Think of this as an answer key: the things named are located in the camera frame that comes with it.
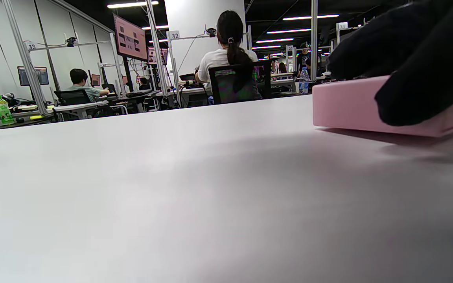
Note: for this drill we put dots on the person's left hand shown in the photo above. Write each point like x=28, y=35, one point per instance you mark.
x=427, y=59

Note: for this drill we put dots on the pink floral jewelry box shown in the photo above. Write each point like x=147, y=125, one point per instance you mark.
x=344, y=106

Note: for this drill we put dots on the clear water bottle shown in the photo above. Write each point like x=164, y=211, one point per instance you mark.
x=303, y=82

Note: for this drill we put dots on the black mesh office chair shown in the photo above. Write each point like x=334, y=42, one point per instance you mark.
x=234, y=84

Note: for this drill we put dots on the black keyboard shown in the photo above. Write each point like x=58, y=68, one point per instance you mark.
x=142, y=93

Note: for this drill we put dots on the white standing desk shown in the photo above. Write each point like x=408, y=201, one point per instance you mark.
x=81, y=106

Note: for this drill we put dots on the green bottle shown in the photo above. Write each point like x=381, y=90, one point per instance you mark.
x=4, y=112

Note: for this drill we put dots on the small pink wall screen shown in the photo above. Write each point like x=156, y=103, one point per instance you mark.
x=152, y=56

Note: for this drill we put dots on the large pink wall screen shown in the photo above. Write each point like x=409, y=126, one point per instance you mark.
x=130, y=39

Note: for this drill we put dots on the dark wall monitor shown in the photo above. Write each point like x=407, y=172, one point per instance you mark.
x=34, y=76

